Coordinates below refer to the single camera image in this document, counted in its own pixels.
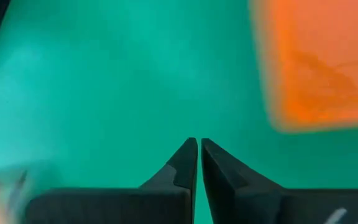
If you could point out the red mesh plastic basket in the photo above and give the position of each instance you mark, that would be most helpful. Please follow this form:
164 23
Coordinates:
322 62

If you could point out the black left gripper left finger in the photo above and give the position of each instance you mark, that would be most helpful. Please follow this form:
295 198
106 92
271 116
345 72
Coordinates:
179 180

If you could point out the green table mat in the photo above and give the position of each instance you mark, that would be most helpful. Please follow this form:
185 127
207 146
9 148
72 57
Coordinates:
120 77

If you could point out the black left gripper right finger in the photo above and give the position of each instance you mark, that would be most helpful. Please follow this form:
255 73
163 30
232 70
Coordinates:
235 186

